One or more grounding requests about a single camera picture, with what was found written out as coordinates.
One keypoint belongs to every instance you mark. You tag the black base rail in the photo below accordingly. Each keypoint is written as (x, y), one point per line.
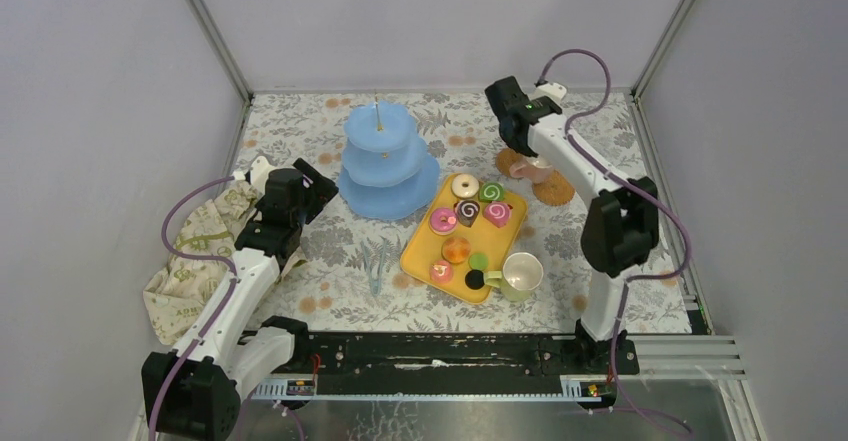
(487, 364)

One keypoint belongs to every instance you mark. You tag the woven rattan coaster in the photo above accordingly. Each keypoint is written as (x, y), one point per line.
(555, 190)
(507, 162)

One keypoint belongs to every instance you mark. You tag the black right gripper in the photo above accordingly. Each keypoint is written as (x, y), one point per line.
(520, 149)

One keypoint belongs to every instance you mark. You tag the white glazed donut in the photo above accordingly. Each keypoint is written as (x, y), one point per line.
(465, 186)

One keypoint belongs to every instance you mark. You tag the pink swirl roll cake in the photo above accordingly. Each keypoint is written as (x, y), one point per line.
(498, 213)

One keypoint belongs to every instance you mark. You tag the yellow serving tray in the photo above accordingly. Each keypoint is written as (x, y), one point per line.
(424, 247)

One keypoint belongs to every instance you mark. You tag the floral tablecloth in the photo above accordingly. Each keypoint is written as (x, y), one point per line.
(331, 291)

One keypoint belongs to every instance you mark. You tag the green macaron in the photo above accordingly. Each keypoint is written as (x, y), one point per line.
(478, 261)

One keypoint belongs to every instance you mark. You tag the black sandwich cookie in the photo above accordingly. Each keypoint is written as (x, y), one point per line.
(475, 279)

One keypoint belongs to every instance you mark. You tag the beige printed cloth bag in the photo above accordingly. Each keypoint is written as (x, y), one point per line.
(176, 295)

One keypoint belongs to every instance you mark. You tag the chocolate swirl roll cake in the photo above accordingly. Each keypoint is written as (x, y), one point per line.
(467, 210)

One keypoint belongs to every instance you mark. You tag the green ceramic mug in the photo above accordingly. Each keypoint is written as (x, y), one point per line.
(521, 274)

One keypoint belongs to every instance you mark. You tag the orange round bun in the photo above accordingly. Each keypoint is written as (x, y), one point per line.
(456, 249)

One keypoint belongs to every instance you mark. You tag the red sugared pastry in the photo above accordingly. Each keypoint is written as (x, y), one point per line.
(441, 272)

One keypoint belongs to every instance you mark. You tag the blue three-tier cake stand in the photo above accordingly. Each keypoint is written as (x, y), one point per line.
(387, 171)

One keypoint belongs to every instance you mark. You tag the green swirl roll cake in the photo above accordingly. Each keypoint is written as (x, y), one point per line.
(491, 192)

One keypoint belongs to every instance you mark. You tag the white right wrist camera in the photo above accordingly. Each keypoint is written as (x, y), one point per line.
(553, 90)

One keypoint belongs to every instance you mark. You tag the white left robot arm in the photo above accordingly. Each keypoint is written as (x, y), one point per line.
(196, 389)

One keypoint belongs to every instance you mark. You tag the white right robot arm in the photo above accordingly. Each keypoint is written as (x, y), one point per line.
(621, 227)

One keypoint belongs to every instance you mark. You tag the pink ceramic mug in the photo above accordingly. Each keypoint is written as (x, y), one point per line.
(535, 169)

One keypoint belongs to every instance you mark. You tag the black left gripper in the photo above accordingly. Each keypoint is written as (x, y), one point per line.
(317, 189)

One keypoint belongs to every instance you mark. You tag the pink sprinkled donut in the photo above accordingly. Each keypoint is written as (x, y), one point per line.
(443, 221)

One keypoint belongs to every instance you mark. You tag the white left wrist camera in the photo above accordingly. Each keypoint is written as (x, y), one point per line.
(259, 172)

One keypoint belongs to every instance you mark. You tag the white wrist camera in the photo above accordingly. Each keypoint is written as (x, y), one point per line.
(553, 90)
(259, 172)

